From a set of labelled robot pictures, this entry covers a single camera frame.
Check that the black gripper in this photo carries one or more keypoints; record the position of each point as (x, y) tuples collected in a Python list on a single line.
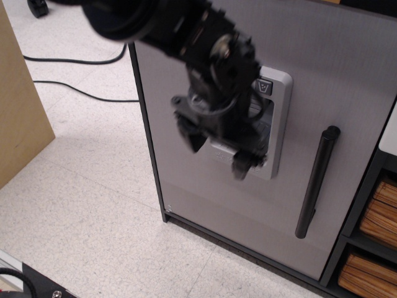
[(233, 122)]

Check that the grey toy fridge door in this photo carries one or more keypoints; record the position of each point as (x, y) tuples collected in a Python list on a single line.
[(294, 155)]

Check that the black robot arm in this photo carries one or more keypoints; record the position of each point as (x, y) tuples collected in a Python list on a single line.
[(220, 62)]

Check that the dark grey fridge cabinet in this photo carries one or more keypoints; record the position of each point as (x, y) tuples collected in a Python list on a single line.
[(152, 139)]

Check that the grey water dispenser panel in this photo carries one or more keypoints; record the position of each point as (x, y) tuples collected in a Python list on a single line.
[(275, 87)]

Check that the white countertop edge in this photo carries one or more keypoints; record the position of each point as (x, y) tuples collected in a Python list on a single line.
[(388, 141)]

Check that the upper woven storage basket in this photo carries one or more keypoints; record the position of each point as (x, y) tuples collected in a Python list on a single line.
[(379, 220)]

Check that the woven storage basket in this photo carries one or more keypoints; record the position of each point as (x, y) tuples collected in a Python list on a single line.
[(367, 278), (379, 220)]

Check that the light wooden board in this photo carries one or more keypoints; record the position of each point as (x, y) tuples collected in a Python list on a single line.
[(25, 128)]

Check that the lower woven storage basket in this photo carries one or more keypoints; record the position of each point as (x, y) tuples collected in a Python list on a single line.
[(367, 278)]

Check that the black caster wheel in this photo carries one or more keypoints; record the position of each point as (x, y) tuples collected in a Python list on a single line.
[(38, 8)]

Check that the black bar door handle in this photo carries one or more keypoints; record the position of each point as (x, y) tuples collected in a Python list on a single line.
[(326, 145)]

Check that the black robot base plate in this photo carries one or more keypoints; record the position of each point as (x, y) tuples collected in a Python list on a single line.
[(34, 284)]

